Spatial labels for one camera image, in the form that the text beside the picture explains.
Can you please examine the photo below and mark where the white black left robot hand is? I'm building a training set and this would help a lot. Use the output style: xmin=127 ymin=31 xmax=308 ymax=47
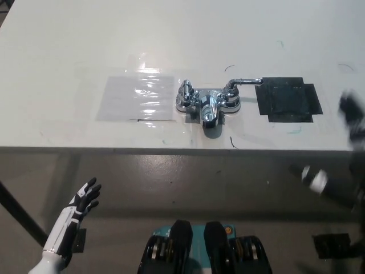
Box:
xmin=42 ymin=177 xmax=102 ymax=262

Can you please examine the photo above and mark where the black floor tape square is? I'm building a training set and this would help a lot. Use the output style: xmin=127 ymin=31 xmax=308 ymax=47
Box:
xmin=312 ymin=233 xmax=354 ymax=260

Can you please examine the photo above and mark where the clear plastic sheet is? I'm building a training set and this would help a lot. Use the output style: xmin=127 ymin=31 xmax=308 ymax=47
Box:
xmin=95 ymin=75 xmax=175 ymax=122

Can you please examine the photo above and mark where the black table leg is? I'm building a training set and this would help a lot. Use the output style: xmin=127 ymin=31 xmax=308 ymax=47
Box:
xmin=0 ymin=180 xmax=48 ymax=248

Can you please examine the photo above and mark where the chrome faucet body with spout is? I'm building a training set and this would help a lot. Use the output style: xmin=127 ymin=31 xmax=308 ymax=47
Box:
xmin=175 ymin=88 xmax=242 ymax=131

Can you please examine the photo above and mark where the black tape patch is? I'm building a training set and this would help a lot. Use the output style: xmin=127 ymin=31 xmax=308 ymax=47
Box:
xmin=254 ymin=76 xmax=323 ymax=124

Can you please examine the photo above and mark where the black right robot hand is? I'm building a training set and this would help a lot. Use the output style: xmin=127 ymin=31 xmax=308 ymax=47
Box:
xmin=289 ymin=88 xmax=365 ymax=211

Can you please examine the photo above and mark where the chrome faucet handle upright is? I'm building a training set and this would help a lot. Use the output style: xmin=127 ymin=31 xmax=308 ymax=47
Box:
xmin=177 ymin=79 xmax=195 ymax=108

